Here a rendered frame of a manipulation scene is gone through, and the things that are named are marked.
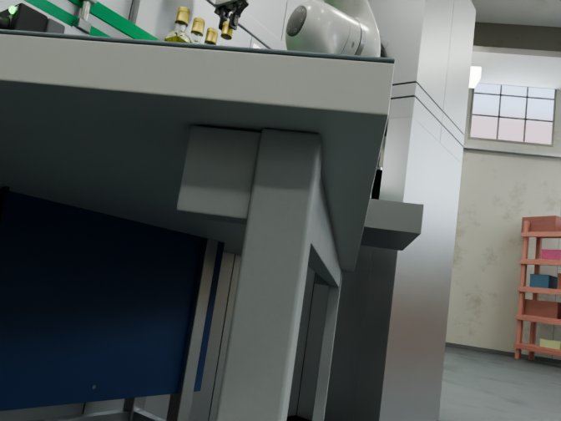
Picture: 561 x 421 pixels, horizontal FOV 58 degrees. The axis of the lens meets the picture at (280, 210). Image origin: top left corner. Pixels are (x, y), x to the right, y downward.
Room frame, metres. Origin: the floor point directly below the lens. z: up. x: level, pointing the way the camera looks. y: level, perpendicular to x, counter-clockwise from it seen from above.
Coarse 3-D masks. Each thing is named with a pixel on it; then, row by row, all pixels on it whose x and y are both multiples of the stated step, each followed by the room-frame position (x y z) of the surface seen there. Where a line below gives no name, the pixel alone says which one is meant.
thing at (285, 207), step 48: (192, 144) 0.33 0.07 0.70; (240, 144) 0.33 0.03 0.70; (288, 144) 0.32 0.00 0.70; (192, 192) 0.33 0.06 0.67; (240, 192) 0.33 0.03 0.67; (288, 192) 0.32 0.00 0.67; (288, 240) 0.32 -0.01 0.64; (240, 288) 0.32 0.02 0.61; (288, 288) 0.31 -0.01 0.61; (336, 288) 1.76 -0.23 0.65; (240, 336) 0.32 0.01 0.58; (288, 336) 0.31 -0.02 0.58; (240, 384) 0.32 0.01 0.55; (288, 384) 0.33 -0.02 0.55
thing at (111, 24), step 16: (32, 0) 0.86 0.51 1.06; (48, 0) 0.89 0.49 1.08; (64, 0) 0.91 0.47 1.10; (64, 16) 0.91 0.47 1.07; (96, 16) 0.96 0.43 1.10; (112, 16) 0.99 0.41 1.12; (96, 32) 0.97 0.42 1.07; (112, 32) 1.00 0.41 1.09; (128, 32) 1.02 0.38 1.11; (144, 32) 1.06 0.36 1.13
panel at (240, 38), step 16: (144, 0) 1.33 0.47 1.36; (160, 0) 1.37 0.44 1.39; (176, 0) 1.42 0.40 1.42; (192, 0) 1.47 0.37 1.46; (144, 16) 1.34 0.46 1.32; (160, 16) 1.38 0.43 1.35; (192, 16) 1.47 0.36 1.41; (208, 16) 1.52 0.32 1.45; (160, 32) 1.39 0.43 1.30; (240, 32) 1.65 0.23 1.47
